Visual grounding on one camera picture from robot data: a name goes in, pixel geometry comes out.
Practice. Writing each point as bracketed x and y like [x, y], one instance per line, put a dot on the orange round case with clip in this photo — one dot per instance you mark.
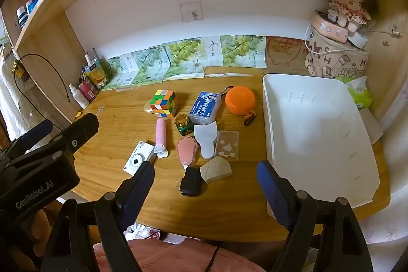
[240, 100]

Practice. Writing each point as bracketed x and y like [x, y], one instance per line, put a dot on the green tissue pack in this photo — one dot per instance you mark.
[361, 93]

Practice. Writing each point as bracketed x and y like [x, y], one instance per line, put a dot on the brown haired rag doll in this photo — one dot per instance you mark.
[349, 1]

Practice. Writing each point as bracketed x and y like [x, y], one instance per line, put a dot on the pink quilted clothing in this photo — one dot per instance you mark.
[165, 256]

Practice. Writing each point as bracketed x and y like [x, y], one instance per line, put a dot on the grape print box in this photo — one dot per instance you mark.
[183, 57]
[119, 73]
[148, 65]
[239, 50]

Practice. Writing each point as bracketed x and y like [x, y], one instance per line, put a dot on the wooden shelf unit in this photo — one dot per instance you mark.
[41, 45]

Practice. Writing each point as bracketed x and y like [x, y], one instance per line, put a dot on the beige wedge sponge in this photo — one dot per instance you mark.
[215, 168]

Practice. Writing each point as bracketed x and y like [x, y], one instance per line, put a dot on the gold round compact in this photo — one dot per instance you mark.
[148, 108]

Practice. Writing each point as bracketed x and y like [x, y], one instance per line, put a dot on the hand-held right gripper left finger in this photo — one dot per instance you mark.
[137, 184]

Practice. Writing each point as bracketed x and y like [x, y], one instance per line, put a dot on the small white camera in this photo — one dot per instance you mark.
[137, 160]

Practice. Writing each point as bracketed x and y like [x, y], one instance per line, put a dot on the square pale wall sticker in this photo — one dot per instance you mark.
[190, 12]

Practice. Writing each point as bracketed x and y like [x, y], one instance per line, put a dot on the white patterned bedding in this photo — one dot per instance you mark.
[389, 227]

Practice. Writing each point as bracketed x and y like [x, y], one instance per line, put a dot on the beige letter print bag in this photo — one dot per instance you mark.
[328, 63]

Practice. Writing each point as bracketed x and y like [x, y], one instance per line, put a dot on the pink oval gadget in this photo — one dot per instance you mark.
[186, 151]

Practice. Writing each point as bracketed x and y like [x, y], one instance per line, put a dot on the white plastic bin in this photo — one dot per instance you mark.
[312, 125]

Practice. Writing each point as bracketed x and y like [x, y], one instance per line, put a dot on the pink spotted box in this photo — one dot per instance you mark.
[328, 27]

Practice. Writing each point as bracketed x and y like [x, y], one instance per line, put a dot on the white spray bottle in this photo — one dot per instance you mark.
[79, 98]

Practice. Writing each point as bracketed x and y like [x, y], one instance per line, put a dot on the black charger plug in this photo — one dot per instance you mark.
[191, 182]

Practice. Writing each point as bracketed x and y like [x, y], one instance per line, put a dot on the white charger block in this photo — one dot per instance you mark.
[358, 40]

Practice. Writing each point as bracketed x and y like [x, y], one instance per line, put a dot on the white plastic scoop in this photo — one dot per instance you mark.
[204, 135]

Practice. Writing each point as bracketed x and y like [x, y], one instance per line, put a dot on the multicolour puzzle cube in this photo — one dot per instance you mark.
[164, 103]

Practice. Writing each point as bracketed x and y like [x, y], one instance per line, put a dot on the yellow black device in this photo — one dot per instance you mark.
[19, 69]

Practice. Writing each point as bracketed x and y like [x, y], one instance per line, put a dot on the white tube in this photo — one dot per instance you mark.
[88, 59]

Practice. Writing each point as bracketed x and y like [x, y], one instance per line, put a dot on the white floral cloth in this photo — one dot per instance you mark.
[140, 231]

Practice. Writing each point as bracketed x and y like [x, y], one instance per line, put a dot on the small metal wall hook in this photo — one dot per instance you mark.
[396, 29]

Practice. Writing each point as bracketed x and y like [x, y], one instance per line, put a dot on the white glasses case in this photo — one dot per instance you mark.
[373, 128]

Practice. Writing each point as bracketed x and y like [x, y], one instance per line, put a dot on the white paper strip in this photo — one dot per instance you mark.
[226, 75]

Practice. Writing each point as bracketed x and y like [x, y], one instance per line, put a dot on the red packet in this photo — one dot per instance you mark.
[87, 90]

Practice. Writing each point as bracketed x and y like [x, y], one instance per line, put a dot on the brown cardboard with drawing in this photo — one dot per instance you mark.
[285, 53]

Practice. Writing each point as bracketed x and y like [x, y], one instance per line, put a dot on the orange print carton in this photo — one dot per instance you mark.
[97, 74]

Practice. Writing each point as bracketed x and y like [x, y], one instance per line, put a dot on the pink hair roller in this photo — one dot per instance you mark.
[160, 131]

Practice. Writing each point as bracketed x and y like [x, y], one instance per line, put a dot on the green bottle gold cap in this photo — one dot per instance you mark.
[183, 129]

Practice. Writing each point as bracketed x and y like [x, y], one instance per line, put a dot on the clear plastic card case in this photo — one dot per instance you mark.
[228, 144]

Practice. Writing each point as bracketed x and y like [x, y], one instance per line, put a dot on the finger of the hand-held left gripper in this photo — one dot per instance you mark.
[83, 128]
[36, 133]

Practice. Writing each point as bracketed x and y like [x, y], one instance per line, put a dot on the clear floss box blue label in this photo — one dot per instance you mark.
[205, 108]

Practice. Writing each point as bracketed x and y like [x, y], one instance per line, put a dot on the dark jar white label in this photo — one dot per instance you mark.
[21, 16]

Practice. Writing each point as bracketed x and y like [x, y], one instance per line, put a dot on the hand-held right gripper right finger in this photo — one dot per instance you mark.
[274, 192]

